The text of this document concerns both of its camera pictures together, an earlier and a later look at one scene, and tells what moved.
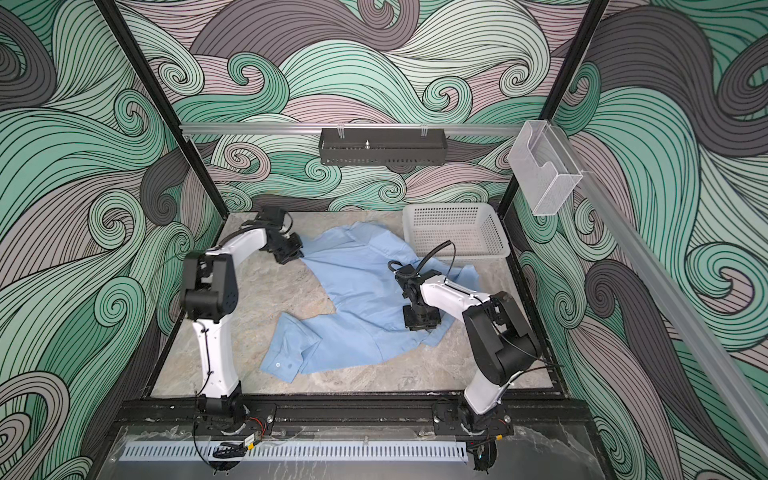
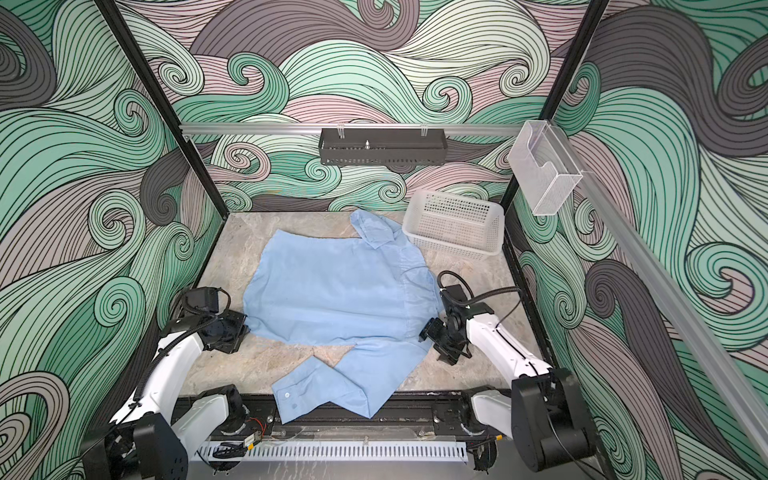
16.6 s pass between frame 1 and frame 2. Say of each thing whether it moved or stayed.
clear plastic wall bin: stayed
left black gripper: moved
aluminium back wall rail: stayed
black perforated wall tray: stayed
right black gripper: moved
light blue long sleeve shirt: moved
